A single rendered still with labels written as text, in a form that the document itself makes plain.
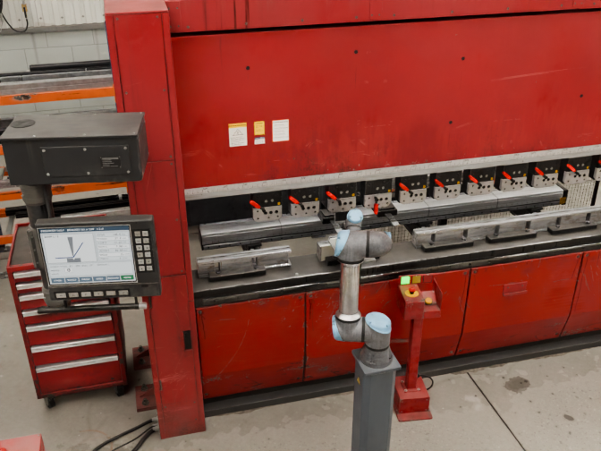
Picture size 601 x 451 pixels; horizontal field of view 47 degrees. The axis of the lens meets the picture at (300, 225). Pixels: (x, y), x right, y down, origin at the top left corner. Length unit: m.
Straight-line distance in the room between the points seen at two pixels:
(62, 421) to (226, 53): 2.30
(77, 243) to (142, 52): 0.82
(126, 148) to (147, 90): 0.44
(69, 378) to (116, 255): 1.50
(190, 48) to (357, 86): 0.82
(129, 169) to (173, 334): 1.18
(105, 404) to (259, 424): 0.93
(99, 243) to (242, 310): 1.13
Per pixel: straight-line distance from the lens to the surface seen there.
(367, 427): 3.49
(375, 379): 3.30
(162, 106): 3.07
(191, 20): 3.18
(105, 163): 2.72
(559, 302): 4.57
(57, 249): 2.90
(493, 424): 4.24
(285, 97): 3.37
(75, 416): 4.34
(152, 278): 2.91
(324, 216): 3.95
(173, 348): 3.68
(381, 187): 3.71
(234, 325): 3.78
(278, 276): 3.70
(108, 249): 2.86
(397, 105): 3.56
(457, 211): 4.32
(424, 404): 4.18
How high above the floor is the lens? 2.89
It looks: 29 degrees down
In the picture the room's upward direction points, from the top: straight up
